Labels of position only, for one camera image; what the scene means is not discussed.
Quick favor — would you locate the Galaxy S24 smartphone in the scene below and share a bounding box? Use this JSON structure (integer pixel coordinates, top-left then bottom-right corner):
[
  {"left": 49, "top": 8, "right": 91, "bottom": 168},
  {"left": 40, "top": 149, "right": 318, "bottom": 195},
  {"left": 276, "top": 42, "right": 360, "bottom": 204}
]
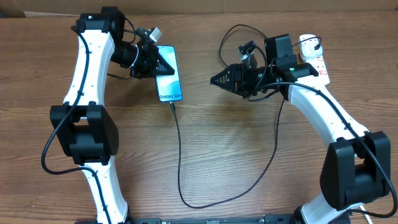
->
[{"left": 155, "top": 45, "right": 183, "bottom": 102}]

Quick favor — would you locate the black USB charging cable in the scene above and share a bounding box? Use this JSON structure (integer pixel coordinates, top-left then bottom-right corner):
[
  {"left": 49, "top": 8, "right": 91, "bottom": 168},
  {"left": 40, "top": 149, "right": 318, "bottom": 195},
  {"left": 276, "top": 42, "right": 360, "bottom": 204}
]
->
[{"left": 169, "top": 24, "right": 322, "bottom": 210}]

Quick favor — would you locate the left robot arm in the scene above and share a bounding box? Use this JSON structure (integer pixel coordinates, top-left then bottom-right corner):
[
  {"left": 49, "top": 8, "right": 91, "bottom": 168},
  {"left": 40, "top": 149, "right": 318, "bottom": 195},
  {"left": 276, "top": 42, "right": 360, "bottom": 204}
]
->
[{"left": 50, "top": 6, "right": 182, "bottom": 223}]

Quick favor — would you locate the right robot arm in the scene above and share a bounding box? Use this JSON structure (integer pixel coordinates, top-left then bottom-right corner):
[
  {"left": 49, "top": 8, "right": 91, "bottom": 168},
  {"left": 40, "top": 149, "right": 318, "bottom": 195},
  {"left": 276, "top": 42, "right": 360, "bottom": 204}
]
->
[{"left": 210, "top": 34, "right": 397, "bottom": 223}]

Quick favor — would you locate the white charger plug adapter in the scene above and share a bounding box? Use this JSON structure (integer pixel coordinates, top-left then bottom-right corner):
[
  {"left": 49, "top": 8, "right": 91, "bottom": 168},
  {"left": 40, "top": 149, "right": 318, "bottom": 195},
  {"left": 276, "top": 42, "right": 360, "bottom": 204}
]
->
[{"left": 298, "top": 34, "right": 323, "bottom": 61}]

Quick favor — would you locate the white power strip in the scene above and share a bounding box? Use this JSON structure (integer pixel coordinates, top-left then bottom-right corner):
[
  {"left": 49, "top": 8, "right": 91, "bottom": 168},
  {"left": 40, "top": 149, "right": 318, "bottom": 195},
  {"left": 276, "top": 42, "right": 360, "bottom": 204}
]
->
[{"left": 307, "top": 55, "right": 330, "bottom": 86}]

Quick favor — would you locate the brown cardboard backdrop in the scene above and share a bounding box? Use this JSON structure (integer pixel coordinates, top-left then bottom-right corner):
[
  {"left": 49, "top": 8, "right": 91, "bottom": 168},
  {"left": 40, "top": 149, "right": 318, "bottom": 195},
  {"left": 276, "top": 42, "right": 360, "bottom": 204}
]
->
[{"left": 1, "top": 0, "right": 397, "bottom": 17}]

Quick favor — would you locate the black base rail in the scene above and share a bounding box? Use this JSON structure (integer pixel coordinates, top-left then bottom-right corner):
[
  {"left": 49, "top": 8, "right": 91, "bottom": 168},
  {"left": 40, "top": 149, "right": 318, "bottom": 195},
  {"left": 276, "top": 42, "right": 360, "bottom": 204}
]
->
[{"left": 126, "top": 215, "right": 302, "bottom": 224}]

